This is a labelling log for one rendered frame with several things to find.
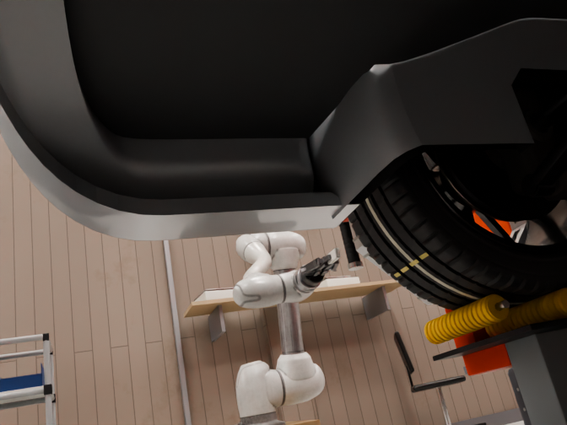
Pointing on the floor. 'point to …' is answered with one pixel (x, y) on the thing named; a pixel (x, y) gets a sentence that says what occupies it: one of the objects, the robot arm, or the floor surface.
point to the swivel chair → (429, 382)
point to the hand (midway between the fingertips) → (333, 255)
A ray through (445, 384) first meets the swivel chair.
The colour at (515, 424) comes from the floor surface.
